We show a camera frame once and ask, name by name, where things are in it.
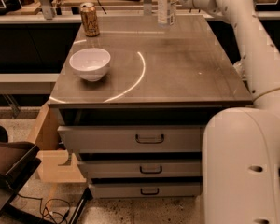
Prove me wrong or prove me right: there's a clear plastic water bottle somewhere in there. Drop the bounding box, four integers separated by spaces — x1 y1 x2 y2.
158 0 175 26

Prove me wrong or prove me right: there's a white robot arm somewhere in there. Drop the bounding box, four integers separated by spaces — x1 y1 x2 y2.
178 0 280 224

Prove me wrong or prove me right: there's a small clear bottle left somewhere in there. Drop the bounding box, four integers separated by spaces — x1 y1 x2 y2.
233 61 245 79

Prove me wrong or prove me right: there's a gold drink can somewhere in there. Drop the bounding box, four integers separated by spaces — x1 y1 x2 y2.
79 2 100 37

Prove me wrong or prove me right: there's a white bowl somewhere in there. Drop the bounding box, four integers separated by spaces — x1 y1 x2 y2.
69 48 111 82

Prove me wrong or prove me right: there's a grey drawer cabinet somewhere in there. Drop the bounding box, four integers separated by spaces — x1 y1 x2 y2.
48 14 254 200

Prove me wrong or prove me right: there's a top grey drawer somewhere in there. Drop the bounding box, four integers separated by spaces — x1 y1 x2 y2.
58 126 202 153

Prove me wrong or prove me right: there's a grey drawer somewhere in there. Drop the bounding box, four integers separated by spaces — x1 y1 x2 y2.
89 182 202 199
78 160 202 179
58 126 202 153

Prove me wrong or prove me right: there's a middle grey drawer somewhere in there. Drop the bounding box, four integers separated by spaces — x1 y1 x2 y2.
78 160 202 179

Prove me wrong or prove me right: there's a wooden box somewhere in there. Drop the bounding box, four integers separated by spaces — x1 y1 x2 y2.
27 104 86 183

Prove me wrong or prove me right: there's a bottom grey drawer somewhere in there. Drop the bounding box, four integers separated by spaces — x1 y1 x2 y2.
89 182 202 199

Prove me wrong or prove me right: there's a dark brown chair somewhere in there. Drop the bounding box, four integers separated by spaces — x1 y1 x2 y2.
0 125 40 216

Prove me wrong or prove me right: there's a black floor cable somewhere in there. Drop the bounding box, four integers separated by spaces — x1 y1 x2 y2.
18 192 72 224

